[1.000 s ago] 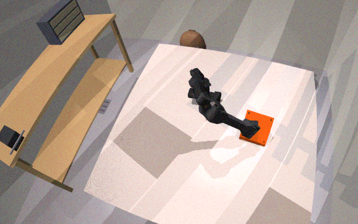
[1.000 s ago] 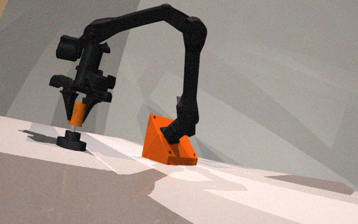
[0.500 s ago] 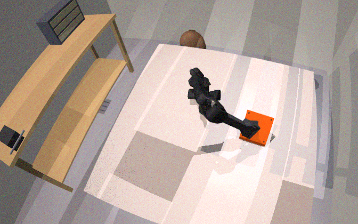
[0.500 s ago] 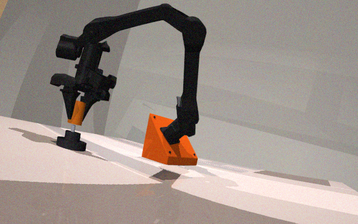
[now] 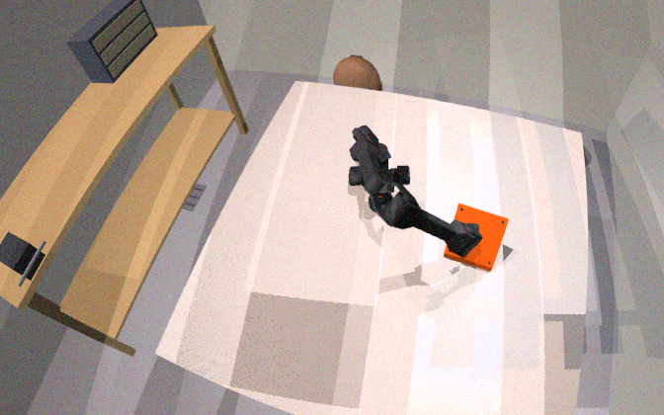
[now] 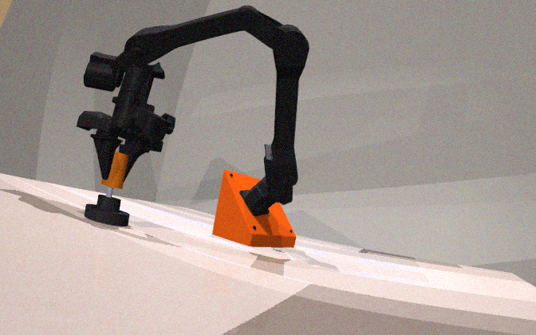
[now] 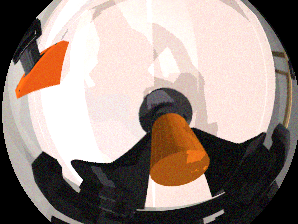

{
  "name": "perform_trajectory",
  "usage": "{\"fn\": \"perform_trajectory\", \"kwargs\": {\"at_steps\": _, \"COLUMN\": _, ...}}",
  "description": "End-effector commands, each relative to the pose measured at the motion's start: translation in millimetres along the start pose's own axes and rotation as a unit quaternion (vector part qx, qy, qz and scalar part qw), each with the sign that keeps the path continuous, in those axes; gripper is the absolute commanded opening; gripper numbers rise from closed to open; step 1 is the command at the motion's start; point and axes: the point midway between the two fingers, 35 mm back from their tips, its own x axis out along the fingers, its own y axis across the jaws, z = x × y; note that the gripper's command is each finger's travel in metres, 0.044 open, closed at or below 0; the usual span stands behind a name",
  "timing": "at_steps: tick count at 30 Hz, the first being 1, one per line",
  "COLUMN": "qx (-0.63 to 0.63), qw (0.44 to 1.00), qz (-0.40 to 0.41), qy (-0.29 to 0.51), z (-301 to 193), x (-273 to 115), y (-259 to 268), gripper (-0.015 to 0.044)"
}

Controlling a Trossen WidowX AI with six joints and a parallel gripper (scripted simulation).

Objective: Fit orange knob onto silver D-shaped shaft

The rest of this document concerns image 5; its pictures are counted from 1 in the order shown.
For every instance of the black round pedestal with silver shaft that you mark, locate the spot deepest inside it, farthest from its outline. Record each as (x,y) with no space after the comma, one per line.
(384,201)

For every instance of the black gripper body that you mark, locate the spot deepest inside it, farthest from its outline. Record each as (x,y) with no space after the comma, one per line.
(401,174)

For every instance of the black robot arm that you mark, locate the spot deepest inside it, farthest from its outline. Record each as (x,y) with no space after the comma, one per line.
(403,211)

